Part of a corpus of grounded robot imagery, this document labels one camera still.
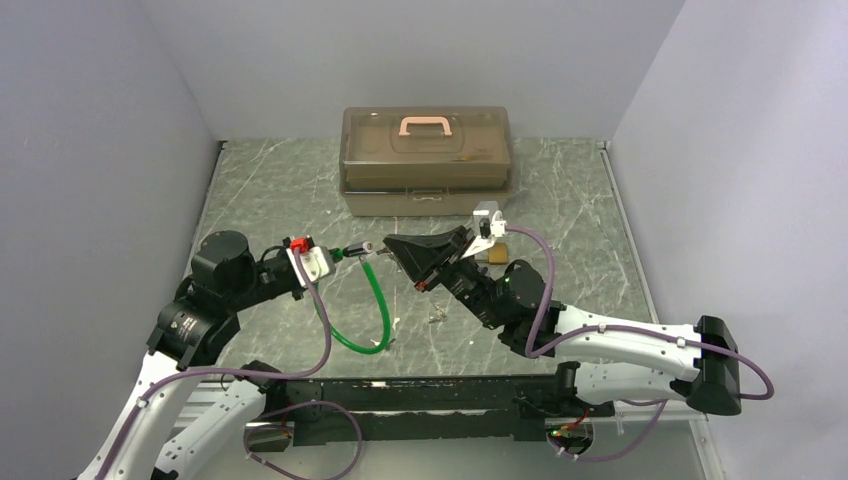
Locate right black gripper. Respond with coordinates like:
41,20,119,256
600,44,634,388
385,226,508,331

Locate green cable lock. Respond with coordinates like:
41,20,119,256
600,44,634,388
329,241,393,356

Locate silver key set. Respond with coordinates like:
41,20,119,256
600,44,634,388
428,305,448,324

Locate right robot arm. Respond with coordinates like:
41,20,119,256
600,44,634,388
384,227,742,416

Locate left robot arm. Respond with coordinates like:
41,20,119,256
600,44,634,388
80,230,335,479

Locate brass padlock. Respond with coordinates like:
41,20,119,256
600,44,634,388
486,242,509,265

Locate brown translucent tool box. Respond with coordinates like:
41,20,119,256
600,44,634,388
339,106,517,217

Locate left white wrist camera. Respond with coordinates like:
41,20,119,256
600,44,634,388
285,236,336,288

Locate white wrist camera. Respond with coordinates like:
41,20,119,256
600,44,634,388
461,209,507,259
285,236,336,288

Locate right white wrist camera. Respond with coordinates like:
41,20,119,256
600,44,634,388
461,209,507,259

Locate pink tool box handle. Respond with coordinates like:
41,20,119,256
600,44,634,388
398,116,453,137

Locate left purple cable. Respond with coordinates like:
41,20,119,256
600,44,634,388
92,251,364,480

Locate purple cable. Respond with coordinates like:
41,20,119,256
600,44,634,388
504,225,775,464
92,251,364,480

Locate aluminium frame rail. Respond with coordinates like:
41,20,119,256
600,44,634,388
123,377,708,429

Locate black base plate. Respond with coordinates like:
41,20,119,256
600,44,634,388
257,374,615,451

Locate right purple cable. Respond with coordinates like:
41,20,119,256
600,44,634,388
504,225,775,464

